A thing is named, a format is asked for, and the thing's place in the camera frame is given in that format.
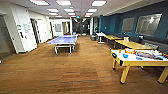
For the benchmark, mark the interior glass window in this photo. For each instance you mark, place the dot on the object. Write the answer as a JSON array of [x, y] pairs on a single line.
[[128, 25], [148, 24]]

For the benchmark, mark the long wooden office table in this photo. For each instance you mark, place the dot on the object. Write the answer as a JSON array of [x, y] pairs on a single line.
[[133, 44], [113, 37]]

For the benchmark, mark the white paper wall notice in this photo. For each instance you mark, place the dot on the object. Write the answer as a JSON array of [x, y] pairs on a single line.
[[24, 30]]

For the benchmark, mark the blue ping pong table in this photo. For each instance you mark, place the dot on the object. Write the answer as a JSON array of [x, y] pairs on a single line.
[[63, 40]]

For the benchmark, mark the white open laptop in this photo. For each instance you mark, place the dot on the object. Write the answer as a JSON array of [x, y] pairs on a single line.
[[151, 46]]

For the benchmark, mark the square ceiling light panel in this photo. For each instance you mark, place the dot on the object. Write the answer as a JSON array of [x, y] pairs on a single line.
[[63, 2], [98, 3], [92, 10], [52, 10], [39, 2], [71, 10]]

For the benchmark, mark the purple colourful game box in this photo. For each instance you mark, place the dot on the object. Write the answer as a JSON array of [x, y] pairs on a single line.
[[146, 54]]

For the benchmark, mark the orange board game box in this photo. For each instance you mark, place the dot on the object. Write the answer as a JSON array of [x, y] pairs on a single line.
[[130, 51]]

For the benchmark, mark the small white round table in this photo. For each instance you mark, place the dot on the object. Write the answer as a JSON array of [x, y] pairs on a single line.
[[100, 34]]

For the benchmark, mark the dark grey sofa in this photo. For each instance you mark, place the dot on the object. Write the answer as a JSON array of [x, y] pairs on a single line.
[[160, 45]]

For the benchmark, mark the shallow blue plastic bowl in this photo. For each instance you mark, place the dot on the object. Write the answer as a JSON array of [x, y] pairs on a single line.
[[139, 58]]

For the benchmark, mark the grey metal door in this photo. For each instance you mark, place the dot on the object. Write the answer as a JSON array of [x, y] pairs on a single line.
[[5, 36]]

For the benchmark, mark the dark round bin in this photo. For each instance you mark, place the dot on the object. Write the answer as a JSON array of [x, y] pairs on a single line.
[[93, 37]]

